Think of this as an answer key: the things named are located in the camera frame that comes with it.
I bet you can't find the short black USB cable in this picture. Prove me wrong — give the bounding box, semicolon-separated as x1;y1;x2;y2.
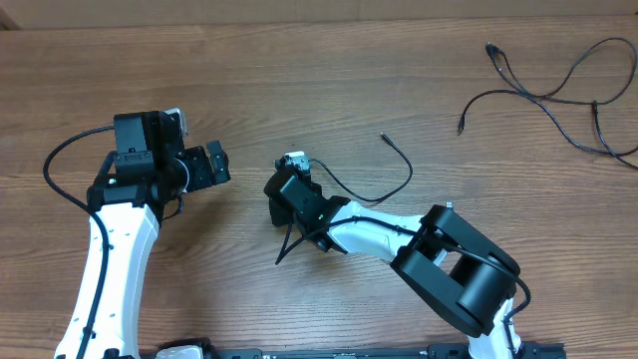
484;37;638;107

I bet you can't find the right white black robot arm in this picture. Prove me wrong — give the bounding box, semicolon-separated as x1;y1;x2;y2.
264;167;523;358

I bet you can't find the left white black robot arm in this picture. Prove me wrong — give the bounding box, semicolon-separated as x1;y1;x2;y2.
55;108;230;358

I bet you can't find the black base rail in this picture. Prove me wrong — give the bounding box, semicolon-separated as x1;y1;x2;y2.
213;342;567;359

